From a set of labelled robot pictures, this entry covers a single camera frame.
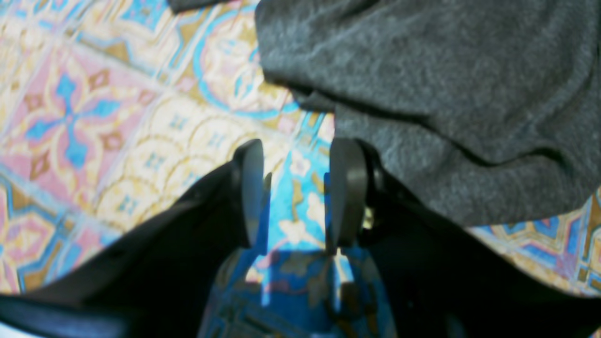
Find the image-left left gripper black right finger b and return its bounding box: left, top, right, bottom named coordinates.
left=326, top=138, right=600, bottom=338

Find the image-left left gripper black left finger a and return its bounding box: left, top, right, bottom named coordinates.
left=0, top=139, right=266, bottom=338

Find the grey t-shirt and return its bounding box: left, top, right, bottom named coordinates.
left=169, top=0, right=601, bottom=227

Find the patterned tile tablecloth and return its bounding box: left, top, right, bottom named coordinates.
left=1, top=0, right=600, bottom=338

